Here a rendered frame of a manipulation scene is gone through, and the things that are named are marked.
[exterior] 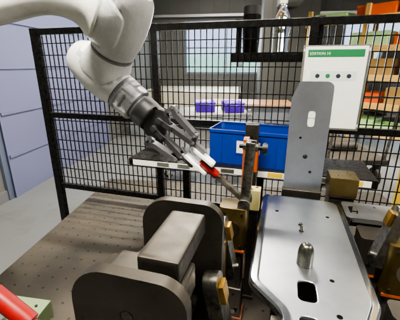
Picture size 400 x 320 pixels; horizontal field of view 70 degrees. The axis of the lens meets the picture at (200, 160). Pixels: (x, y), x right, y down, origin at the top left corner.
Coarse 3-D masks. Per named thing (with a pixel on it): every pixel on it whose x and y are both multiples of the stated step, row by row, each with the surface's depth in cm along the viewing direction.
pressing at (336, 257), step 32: (288, 224) 73; (320, 224) 73; (256, 256) 60; (288, 256) 61; (320, 256) 61; (352, 256) 61; (256, 288) 52; (288, 288) 52; (320, 288) 52; (352, 288) 52
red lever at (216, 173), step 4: (200, 164) 71; (204, 164) 70; (204, 168) 71; (208, 168) 70; (212, 168) 71; (208, 172) 71; (212, 172) 70; (216, 172) 71; (212, 176) 71; (216, 176) 70; (220, 176) 71; (220, 180) 71; (224, 180) 71; (224, 184) 71; (228, 184) 71; (228, 188) 71; (232, 188) 71; (232, 192) 71; (236, 192) 71; (240, 192) 71; (236, 196) 71; (240, 196) 71
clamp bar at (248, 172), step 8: (240, 144) 67; (248, 144) 65; (256, 144) 66; (264, 144) 65; (248, 152) 66; (264, 152) 65; (248, 160) 66; (248, 168) 67; (248, 176) 67; (248, 184) 68; (248, 192) 69; (248, 200) 69
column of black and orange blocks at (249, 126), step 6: (246, 126) 95; (252, 126) 94; (258, 126) 94; (246, 132) 95; (252, 132) 95; (258, 132) 94; (252, 138) 95; (258, 138) 97; (258, 150) 98; (252, 180) 100
